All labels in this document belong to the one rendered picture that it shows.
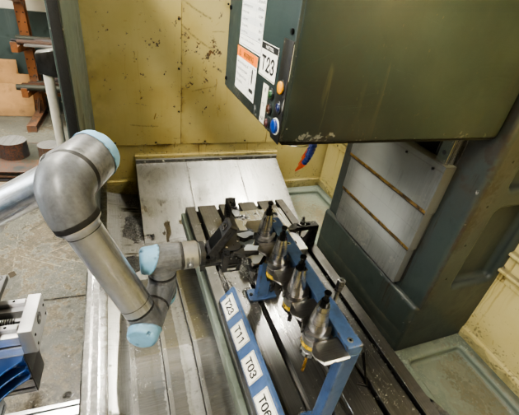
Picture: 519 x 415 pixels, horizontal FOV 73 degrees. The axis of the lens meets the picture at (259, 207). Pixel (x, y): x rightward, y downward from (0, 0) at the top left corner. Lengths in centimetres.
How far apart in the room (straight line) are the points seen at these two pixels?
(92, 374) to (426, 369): 126
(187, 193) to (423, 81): 148
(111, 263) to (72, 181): 19
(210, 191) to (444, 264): 130
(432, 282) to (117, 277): 105
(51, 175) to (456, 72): 88
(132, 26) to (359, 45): 139
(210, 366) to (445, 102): 102
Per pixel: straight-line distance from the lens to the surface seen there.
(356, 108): 80
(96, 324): 135
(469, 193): 125
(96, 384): 122
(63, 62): 128
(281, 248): 89
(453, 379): 176
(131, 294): 86
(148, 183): 209
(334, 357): 78
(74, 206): 75
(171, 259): 94
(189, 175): 214
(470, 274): 163
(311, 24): 70
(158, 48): 199
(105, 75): 201
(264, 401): 102
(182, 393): 124
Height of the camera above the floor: 183
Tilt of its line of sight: 33 degrees down
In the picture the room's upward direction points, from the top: 9 degrees clockwise
